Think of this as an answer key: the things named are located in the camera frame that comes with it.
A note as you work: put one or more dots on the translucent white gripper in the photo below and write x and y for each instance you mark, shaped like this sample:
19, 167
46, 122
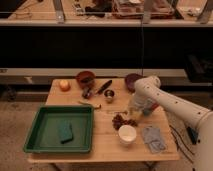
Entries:
134, 111

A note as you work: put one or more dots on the small metal fork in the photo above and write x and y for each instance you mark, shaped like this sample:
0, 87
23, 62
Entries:
117, 112

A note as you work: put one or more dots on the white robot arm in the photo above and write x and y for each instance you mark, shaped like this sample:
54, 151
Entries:
147, 90

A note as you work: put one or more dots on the small metal cup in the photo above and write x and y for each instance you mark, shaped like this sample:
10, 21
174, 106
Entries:
109, 95

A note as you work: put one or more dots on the purple bowl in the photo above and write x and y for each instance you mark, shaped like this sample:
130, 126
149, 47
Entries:
130, 79

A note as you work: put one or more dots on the bunch of dark grapes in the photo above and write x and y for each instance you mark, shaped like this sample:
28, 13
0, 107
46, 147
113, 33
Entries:
119, 121

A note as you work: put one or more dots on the white bowl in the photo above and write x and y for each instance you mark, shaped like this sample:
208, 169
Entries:
127, 134

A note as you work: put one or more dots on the grey folded cloth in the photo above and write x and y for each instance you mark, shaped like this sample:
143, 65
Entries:
153, 139

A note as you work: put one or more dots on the wooden table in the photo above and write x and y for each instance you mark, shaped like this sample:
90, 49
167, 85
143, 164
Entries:
106, 147

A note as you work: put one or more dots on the dark metal can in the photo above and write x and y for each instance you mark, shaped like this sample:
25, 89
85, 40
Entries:
87, 93

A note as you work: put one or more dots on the brown bowl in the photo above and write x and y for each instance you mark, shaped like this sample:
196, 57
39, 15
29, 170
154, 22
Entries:
85, 79

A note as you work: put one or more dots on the black foot pedal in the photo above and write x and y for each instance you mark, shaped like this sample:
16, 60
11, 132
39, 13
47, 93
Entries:
192, 135

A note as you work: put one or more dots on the orange fruit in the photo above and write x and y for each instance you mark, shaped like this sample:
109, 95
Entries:
64, 85

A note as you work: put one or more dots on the green sponge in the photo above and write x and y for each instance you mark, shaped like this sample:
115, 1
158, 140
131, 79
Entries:
65, 132

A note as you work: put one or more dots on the green plastic tray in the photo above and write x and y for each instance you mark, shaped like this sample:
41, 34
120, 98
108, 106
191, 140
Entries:
43, 136

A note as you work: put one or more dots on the black handled knife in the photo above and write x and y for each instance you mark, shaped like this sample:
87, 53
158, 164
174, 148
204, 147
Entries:
104, 87

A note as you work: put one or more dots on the wooden handled utensil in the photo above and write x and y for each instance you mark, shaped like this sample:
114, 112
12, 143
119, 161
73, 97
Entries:
93, 105

